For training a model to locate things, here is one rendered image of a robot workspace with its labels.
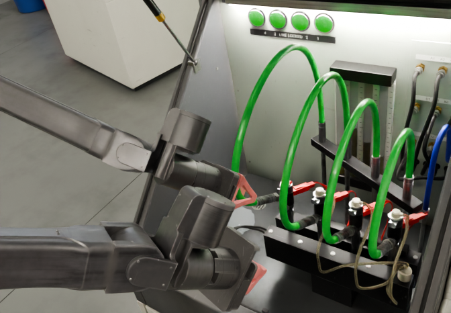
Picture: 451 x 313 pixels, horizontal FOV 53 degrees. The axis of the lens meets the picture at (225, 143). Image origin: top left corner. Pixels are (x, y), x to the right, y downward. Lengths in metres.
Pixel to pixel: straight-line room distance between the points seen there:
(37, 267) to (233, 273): 0.25
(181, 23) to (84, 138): 3.34
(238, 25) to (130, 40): 2.63
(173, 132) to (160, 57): 3.28
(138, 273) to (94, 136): 0.31
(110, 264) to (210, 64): 0.80
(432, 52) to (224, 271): 0.67
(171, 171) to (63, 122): 0.20
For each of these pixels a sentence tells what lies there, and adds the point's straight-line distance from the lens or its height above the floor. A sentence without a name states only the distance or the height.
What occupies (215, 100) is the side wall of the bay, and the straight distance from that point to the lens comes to 1.27.
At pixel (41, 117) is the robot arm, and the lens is 0.82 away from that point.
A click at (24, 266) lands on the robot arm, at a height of 1.48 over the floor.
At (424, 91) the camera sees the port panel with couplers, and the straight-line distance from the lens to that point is 1.11.
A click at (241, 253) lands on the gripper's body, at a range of 0.64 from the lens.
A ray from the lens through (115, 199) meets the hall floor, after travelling 2.91.
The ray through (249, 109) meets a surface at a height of 1.38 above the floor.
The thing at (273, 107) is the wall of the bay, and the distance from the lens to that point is 1.30.
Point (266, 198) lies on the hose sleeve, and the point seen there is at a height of 1.16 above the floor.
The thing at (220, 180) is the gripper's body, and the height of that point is 1.31.
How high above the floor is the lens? 1.81
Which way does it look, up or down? 36 degrees down
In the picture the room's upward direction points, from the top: 11 degrees counter-clockwise
